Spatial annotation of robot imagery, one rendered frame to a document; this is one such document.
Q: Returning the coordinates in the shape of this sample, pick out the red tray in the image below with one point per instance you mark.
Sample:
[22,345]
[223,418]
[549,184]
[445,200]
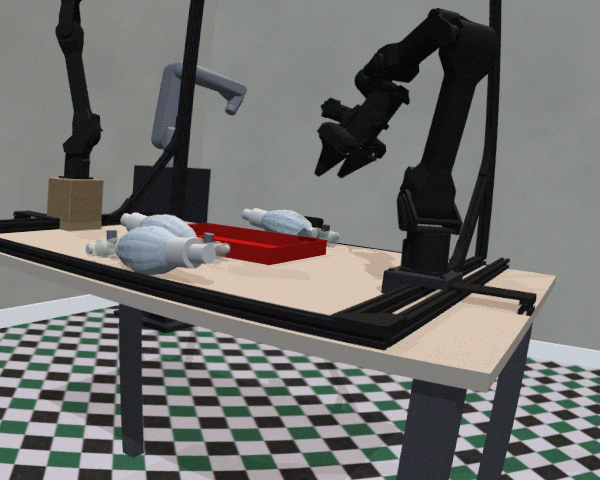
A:
[261,246]

